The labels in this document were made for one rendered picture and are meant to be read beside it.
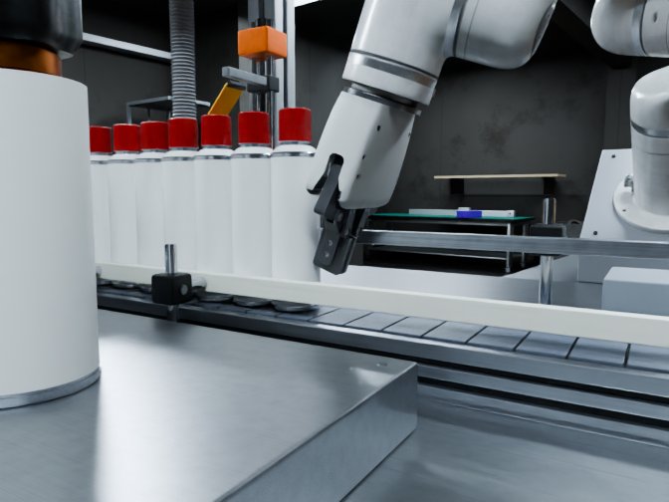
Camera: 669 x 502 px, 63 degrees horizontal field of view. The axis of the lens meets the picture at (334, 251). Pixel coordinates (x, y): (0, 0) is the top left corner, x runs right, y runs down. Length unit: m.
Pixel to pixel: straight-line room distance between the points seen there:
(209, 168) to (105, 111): 5.28
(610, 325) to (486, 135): 7.74
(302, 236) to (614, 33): 0.62
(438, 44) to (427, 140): 8.05
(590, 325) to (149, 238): 0.49
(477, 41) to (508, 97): 7.61
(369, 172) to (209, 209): 0.20
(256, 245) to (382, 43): 0.24
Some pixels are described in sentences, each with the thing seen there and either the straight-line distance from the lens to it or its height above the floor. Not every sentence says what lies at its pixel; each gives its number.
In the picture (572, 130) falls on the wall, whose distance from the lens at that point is 7.78.
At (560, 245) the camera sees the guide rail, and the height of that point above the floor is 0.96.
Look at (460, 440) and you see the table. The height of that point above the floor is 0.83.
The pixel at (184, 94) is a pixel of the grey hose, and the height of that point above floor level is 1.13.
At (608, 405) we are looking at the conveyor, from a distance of 0.44.
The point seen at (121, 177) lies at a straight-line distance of 0.73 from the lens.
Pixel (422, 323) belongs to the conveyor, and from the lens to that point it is 0.52.
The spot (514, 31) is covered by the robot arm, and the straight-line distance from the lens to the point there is 0.49.
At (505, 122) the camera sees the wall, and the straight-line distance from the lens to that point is 8.07.
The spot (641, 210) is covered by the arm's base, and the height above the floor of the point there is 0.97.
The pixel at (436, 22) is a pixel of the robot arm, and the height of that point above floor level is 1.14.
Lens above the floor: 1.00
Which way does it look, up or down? 6 degrees down
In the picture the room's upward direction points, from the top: straight up
